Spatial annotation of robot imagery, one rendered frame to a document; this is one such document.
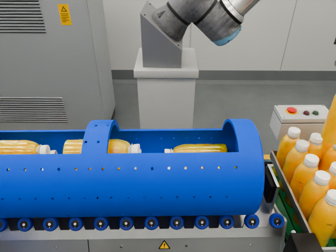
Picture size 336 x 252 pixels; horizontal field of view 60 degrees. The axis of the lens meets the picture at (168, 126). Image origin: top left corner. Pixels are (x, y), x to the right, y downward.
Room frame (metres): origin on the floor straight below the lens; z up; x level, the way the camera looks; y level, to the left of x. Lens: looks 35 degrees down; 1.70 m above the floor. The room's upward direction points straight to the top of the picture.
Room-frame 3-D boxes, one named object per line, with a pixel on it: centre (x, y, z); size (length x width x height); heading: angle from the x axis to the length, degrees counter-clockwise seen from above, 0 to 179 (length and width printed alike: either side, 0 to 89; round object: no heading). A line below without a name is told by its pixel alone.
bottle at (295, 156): (0.74, -0.44, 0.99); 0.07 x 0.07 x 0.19
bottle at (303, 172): (0.67, -0.44, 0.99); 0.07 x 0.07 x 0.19
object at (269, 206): (0.65, -0.32, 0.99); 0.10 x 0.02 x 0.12; 1
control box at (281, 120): (0.94, -0.52, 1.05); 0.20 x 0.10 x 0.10; 91
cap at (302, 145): (0.74, -0.44, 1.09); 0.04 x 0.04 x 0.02
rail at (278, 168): (0.65, -0.40, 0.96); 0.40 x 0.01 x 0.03; 1
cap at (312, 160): (0.67, -0.44, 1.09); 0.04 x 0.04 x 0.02
